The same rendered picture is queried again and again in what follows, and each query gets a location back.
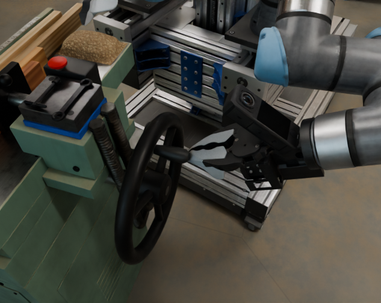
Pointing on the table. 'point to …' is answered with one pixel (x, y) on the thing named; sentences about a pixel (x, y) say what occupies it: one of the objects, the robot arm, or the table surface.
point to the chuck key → (44, 94)
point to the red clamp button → (57, 62)
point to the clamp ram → (7, 97)
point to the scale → (13, 37)
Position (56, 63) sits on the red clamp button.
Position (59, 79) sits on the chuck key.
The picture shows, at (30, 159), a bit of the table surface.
